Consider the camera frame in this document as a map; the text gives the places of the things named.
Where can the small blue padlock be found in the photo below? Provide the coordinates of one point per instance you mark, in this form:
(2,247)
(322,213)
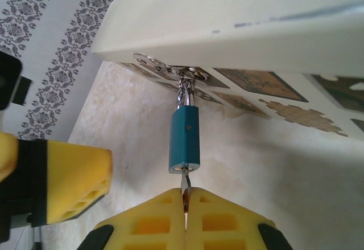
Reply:
(183,136)

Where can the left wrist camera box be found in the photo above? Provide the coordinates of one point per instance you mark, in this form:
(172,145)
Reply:
(8,82)

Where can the cream box with brown prints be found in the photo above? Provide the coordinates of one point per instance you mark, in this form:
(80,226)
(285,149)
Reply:
(227,19)

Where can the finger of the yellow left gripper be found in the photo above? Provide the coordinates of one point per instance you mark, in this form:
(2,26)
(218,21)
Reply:
(74,170)

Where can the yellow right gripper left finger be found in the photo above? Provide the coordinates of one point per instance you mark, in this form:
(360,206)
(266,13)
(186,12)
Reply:
(148,221)

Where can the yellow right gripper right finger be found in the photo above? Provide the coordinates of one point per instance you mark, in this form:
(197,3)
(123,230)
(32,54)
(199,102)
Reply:
(227,224)

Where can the silver hasp plate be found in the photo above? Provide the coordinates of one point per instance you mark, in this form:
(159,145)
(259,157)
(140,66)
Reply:
(150,62)

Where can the small silver key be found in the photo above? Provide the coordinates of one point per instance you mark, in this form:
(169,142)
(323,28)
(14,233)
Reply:
(185,183)

